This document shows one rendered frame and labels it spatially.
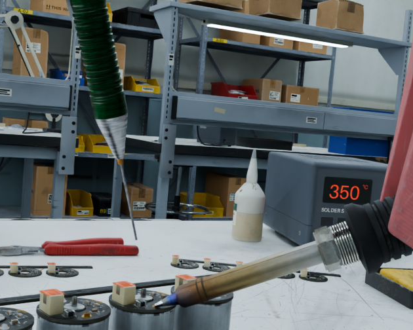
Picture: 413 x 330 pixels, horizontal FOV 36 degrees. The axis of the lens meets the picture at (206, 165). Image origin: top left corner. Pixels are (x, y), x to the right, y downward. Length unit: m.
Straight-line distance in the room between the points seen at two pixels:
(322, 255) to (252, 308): 0.25
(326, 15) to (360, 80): 2.77
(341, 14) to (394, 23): 3.09
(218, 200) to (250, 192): 4.24
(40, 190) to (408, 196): 4.20
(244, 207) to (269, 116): 2.32
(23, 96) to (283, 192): 1.94
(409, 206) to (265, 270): 0.05
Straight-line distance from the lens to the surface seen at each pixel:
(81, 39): 0.20
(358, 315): 0.48
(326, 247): 0.22
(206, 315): 0.25
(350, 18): 3.36
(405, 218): 0.21
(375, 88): 6.23
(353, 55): 6.07
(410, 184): 0.21
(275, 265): 0.22
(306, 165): 0.66
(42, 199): 4.39
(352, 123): 3.30
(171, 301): 0.23
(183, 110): 2.79
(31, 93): 2.58
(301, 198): 0.67
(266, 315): 0.45
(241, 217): 0.70
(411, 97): 0.24
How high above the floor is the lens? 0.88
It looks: 4 degrees down
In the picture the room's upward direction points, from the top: 5 degrees clockwise
